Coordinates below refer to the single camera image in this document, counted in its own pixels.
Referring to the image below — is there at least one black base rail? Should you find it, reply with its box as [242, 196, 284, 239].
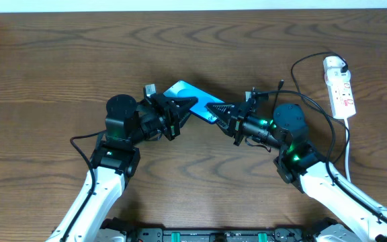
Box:
[95, 228, 312, 242]

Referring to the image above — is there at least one blue Samsung Galaxy smartphone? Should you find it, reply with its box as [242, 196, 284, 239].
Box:
[163, 79, 226, 125]

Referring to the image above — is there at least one white USB charger plug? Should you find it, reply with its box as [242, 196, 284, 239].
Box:
[323, 56, 349, 73]

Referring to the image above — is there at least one black USB charging cable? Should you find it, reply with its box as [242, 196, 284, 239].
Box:
[272, 51, 351, 165]

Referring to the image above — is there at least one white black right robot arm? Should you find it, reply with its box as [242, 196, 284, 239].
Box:
[206, 99, 387, 241]

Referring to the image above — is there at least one white power strip cord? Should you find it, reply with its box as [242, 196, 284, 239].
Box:
[343, 117, 352, 182]

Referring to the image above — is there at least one white power strip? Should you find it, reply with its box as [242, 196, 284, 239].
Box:
[325, 68, 356, 119]

